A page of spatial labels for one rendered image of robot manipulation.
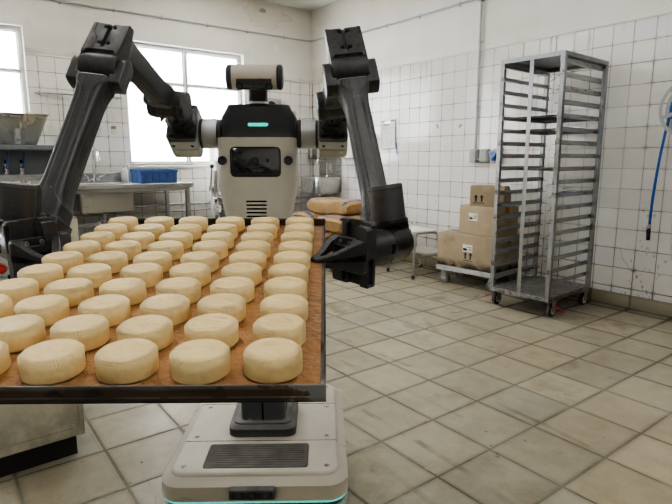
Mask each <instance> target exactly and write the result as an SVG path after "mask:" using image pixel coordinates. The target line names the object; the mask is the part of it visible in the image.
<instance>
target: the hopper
mask: <svg viewBox="0 0 672 504"><path fill-rule="evenodd" d="M48 116H49V114H31V113H10V112H0V144H1V145H37V143H38V141H39V138H40V135H41V133H42V130H43V128H44V125H45V122H46V120H47V117H48Z"/></svg>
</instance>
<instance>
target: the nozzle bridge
mask: <svg viewBox="0 0 672 504"><path fill-rule="evenodd" d="M54 146H55V145H1V144H0V181H39V180H42V177H43V175H44V172H45V170H46V167H47V164H48V162H49V159H50V156H51V154H52V151H53V148H54ZM7 150H8V151H9V159H8V165H9V175H5V174H4V169H3V164H4V161H3V160H4V159H6V160H7ZM23 150H24V152H25V159H24V167H25V175H20V170H19V164H20V162H19V160H20V159H22V160H23Z"/></svg>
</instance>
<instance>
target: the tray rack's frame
mask: <svg viewBox="0 0 672 504"><path fill-rule="evenodd" d="M568 58H572V59H576V60H580V61H584V62H588V63H592V64H596V65H600V66H604V65H607V61H606V60H602V59H598V58H594V57H591V56H587V55H583V54H579V53H576V52H572V51H568V50H562V51H556V52H550V53H543V54H537V55H531V56H525V57H519V58H512V59H506V60H501V76H500V96H499V115H498V135H497V155H496V174H495V194H494V214H493V233H492V253H491V273H490V290H491V291H493V293H494V292H495V291H496V292H497V300H499V299H501V293H505V294H510V295H514V296H519V297H524V298H528V299H533V300H538V301H542V302H547V306H548V304H550V303H551V302H552V313H553V312H556V307H553V305H555V304H556V302H557V301H558V299H561V298H564V297H567V296H570V295H573V294H576V293H579V295H580V293H582V292H584V299H583V301H586V300H587V291H589V290H588V286H587V285H585V284H581V283H575V282H570V281H565V282H562V283H558V284H555V285H552V281H554V280H558V279H553V278H552V271H553V257H554V243H555V229H556V215H557V200H558V186H559V172H560V158H561V144H562V130H563V116H564V102H565V88H566V74H567V71H571V70H579V69H587V68H584V67H580V66H575V65H571V64H567V60H568ZM558 60H561V62H558ZM505 65H510V66H515V67H520V68H525V69H530V74H529V91H528V107H527V124H526V141H525V158H524V174H523V191H522V208H521V224H520V241H519V258H518V275H517V280H513V281H509V282H505V283H501V284H498V285H495V281H496V278H494V273H496V266H494V262H497V254H495V250H497V243H495V240H496V238H498V231H496V227H498V224H499V219H497V215H499V207H497V203H500V195H498V191H500V186H501V183H498V182H499V179H501V170H499V166H502V158H500V154H502V148H503V146H500V144H501V141H502V142H503V133H501V129H504V121H502V116H504V110H505V108H502V105H503V103H504V104H505V95H503V91H506V82H504V78H506V72H507V69H504V67H505ZM548 69H549V71H548ZM534 70H535V71H540V72H545V73H556V72H560V83H559V98H558V112H557V126H556V141H555V155H554V170H553V184H552V199H551V213H550V228H549V242H548V256H547V271H546V277H541V276H528V277H524V278H521V272H522V256H523V240H524V223H525V207H526V190H527V174H528V158H529V141H530V125H531V109H532V92H533V76H534ZM545 283H546V285H545ZM544 285H545V287H542V286H544Z"/></svg>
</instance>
